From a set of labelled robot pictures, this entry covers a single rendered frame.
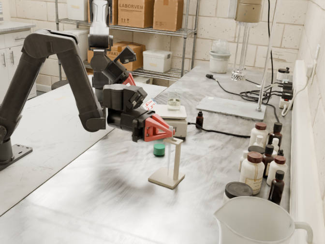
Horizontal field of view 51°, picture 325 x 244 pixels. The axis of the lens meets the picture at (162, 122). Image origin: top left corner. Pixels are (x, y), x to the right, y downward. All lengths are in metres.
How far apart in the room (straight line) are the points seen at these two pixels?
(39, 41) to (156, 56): 2.63
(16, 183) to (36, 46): 0.37
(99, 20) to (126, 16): 2.23
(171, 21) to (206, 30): 0.46
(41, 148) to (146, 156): 0.34
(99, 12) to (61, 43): 0.46
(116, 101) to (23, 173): 0.33
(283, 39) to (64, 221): 3.03
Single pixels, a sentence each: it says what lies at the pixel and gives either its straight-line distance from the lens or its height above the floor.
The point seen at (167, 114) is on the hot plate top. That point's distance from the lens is 1.22.
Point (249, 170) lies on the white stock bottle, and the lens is 0.95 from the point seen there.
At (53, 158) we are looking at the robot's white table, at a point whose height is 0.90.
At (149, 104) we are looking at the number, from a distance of 1.50.
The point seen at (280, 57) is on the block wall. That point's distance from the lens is 3.59.
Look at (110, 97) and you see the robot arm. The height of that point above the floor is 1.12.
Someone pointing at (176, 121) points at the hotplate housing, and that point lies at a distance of 1.21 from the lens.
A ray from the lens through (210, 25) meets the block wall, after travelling 3.64.
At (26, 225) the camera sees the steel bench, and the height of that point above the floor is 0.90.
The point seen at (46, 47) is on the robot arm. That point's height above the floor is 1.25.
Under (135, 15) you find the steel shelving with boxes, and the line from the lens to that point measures 3.50.
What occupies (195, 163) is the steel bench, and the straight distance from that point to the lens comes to 1.09.
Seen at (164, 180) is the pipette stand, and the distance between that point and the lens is 0.98.
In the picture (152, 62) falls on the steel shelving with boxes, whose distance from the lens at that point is 3.54.
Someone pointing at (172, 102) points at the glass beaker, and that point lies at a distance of 1.23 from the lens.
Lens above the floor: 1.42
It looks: 22 degrees down
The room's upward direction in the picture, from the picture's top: 4 degrees clockwise
